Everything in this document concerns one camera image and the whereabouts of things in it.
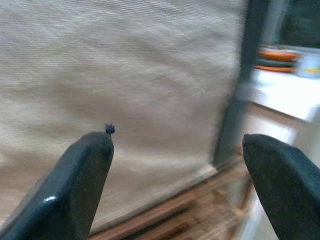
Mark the beige woven fabric panel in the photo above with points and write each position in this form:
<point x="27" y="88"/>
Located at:
<point x="112" y="75"/>

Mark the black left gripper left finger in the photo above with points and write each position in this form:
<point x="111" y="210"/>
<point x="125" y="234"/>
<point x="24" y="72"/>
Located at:
<point x="62" y="195"/>

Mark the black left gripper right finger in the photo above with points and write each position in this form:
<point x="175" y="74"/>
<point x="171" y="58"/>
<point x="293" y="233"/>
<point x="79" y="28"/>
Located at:
<point x="287" y="187"/>

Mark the white table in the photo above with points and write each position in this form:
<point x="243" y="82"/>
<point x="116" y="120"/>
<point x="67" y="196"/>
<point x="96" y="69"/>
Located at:
<point x="282" y="92"/>

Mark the green plate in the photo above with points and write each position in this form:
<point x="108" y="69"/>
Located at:
<point x="275" y="63"/>

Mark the orange plate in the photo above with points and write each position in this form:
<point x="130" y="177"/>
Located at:
<point x="277" y="55"/>
<point x="275" y="68"/>

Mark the white cup with yellow print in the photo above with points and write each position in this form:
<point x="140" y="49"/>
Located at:
<point x="310" y="66"/>

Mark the dark upright post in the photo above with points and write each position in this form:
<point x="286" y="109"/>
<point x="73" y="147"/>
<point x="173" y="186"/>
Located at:
<point x="246" y="75"/>

